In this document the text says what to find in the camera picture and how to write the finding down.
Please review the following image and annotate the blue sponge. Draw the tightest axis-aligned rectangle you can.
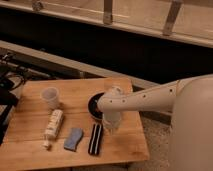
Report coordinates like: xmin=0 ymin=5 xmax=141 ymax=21
xmin=64 ymin=128 xmax=83 ymax=151

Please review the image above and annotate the black round bowl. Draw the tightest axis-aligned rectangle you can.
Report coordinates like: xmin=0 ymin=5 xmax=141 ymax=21
xmin=88 ymin=93 xmax=103 ymax=121

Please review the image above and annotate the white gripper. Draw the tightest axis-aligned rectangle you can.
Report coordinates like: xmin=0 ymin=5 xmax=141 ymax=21
xmin=102 ymin=112 xmax=121 ymax=134

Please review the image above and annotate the black equipment with cables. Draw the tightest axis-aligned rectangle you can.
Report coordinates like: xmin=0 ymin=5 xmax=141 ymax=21
xmin=0 ymin=53 xmax=26 ymax=145

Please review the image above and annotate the white tube bottle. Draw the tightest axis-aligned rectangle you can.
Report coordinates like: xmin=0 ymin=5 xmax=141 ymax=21
xmin=43 ymin=109 xmax=63 ymax=150

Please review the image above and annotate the black white striped eraser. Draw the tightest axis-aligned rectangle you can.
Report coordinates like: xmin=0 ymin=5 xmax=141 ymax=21
xmin=88 ymin=124 xmax=103 ymax=155

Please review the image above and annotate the metal window frame rail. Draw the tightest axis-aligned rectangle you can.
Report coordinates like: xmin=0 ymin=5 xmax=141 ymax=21
xmin=0 ymin=0 xmax=213 ymax=48

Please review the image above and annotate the translucent plastic cup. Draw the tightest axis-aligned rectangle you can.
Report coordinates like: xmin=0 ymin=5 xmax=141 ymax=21
xmin=41 ymin=87 xmax=60 ymax=110

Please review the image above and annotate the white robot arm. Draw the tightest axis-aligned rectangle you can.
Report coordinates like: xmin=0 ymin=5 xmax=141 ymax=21
xmin=97 ymin=74 xmax=213 ymax=171

